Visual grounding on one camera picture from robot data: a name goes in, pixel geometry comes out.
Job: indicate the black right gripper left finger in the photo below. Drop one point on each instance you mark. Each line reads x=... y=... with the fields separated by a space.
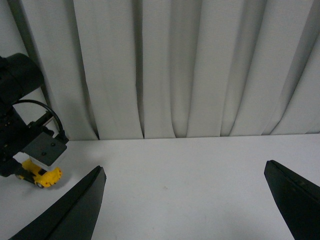
x=73 y=216

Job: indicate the white pleated curtain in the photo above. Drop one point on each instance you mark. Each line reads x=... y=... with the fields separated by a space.
x=148 y=69

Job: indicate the yellow beetle toy car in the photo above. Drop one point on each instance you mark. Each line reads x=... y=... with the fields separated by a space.
x=47 y=180

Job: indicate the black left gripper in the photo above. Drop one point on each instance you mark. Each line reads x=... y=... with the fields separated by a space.
x=16 y=134

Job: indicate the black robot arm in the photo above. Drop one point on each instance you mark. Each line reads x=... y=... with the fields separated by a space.
x=19 y=76

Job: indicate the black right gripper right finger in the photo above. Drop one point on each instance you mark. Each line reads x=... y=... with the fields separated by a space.
x=297 y=199

